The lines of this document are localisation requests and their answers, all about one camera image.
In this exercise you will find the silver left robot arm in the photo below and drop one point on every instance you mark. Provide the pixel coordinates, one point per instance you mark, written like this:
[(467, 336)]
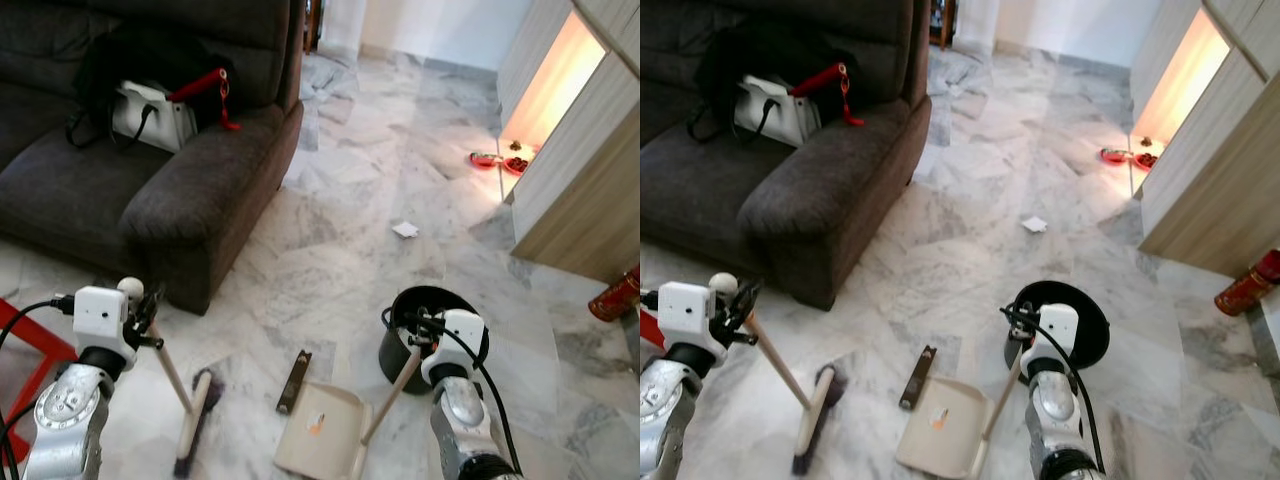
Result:
[(65, 410), (665, 410)]

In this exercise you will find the black plastic bucket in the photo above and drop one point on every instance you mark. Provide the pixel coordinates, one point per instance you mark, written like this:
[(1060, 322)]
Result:
[(395, 360), (1090, 320)]

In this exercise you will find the small white paper scrap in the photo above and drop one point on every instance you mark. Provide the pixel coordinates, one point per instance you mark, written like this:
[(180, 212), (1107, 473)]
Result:
[(1034, 224), (405, 229)]

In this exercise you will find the dark brown fabric sofa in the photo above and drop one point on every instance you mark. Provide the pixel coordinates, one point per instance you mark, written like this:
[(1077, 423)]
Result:
[(810, 200), (180, 210)]

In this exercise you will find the dark flat bar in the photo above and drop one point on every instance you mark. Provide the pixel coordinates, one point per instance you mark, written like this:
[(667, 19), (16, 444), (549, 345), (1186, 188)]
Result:
[(917, 377), (294, 382)]

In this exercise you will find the red incense tin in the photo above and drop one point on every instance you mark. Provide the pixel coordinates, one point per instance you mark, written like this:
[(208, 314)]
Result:
[(610, 302), (1240, 293)]

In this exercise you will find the red bowl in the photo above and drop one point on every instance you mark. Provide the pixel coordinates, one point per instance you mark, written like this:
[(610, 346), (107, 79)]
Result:
[(1115, 156), (1146, 161), (485, 160), (515, 166)]

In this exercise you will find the white handbag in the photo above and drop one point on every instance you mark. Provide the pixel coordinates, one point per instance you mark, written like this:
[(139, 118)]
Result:
[(165, 120), (790, 115)]

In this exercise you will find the red folding umbrella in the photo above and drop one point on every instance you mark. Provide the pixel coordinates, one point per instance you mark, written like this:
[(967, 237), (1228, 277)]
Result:
[(820, 78), (200, 83)]

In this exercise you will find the wooden side table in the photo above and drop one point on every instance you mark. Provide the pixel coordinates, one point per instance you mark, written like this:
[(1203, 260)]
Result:
[(944, 20), (314, 20)]

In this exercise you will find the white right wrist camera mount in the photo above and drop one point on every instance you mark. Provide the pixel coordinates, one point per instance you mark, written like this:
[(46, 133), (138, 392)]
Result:
[(460, 345), (1055, 335)]

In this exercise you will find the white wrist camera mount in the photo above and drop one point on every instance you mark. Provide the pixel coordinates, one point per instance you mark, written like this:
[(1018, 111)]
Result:
[(685, 310), (100, 315), (1055, 335), (460, 345)]

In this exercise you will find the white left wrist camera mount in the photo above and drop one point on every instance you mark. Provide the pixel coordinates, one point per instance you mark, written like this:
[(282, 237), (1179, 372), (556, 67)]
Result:
[(685, 310), (100, 315)]

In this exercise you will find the red metal frame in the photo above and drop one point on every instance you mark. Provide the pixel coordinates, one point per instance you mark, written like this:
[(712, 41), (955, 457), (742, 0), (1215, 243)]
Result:
[(30, 322), (650, 325)]

